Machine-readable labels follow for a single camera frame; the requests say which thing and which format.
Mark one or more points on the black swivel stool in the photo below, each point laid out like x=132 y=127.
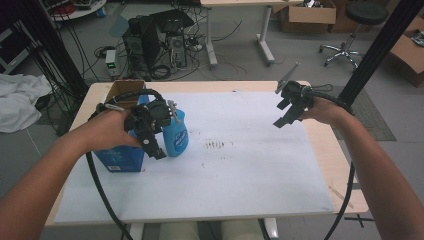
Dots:
x=365 y=13

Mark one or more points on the black computer tower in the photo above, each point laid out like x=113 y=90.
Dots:
x=143 y=43

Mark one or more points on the grey computer tower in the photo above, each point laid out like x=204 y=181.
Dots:
x=177 y=50

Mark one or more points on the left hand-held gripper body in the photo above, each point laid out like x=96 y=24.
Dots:
x=156 y=112

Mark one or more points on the person's right hand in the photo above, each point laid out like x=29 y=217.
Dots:
x=322 y=110

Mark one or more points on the grey floor mat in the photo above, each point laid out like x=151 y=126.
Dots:
x=373 y=120

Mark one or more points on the white-legged wooden desk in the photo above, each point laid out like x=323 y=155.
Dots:
x=210 y=36

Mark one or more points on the blue spray bottle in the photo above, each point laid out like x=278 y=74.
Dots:
x=176 y=136

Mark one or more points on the blue cardboard box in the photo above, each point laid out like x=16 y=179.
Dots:
x=120 y=156

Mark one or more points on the white table mat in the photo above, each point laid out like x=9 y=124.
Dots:
x=233 y=160

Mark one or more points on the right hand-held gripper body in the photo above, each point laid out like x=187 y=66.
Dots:
x=294 y=91

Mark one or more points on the round white table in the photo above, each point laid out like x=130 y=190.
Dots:
x=80 y=8

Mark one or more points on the brown cardboard box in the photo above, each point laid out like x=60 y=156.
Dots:
x=408 y=56
x=310 y=16

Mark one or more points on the white power supply unit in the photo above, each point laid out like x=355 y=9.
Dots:
x=110 y=63

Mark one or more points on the white cloth heap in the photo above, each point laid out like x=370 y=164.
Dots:
x=20 y=100

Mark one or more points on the black aluminium post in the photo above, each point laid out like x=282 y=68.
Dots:
x=380 y=50

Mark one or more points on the black tape cross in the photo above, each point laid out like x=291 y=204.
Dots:
x=359 y=220

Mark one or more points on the person's left hand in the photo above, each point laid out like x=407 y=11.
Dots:
x=111 y=128

